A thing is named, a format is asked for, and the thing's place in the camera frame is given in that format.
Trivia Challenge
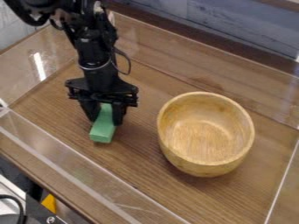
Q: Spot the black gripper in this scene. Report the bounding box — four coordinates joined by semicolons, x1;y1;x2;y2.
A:
66;65;139;126

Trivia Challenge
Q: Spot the green rectangular block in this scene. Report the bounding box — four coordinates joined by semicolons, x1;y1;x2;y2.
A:
88;103;116;144

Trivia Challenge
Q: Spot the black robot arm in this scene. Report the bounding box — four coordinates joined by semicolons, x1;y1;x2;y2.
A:
4;0;139;126

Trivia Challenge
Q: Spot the brown wooden bowl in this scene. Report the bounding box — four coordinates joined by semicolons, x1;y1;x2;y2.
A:
156;92;257;178

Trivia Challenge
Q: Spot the yellow black device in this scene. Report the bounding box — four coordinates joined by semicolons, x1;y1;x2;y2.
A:
42;193;68;224

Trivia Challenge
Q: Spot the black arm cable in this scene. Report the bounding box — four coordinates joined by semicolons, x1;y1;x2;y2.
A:
112;47;134;76

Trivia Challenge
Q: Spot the clear acrylic tray wall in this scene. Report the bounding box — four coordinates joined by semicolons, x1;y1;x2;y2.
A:
0;106;190;224

